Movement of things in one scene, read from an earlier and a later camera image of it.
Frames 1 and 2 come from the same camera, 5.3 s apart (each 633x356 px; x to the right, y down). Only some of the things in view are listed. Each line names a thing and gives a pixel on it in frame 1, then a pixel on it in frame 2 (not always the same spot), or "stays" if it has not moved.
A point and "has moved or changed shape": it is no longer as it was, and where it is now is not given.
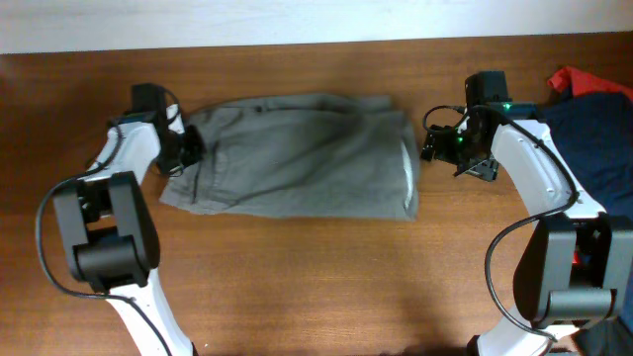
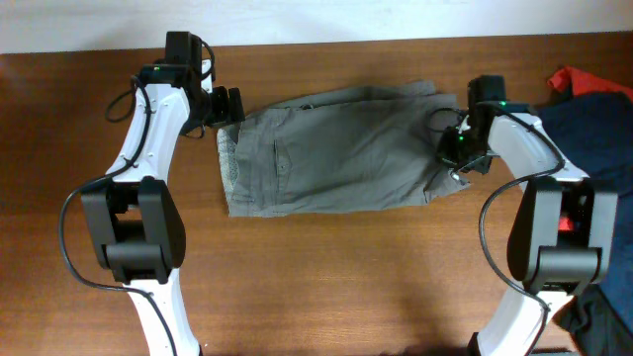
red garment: [583, 83] stays
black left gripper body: [184, 150] → [216, 108]
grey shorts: [324, 155] has moved or changed shape
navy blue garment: [593, 133] stays
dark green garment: [607, 337] stays
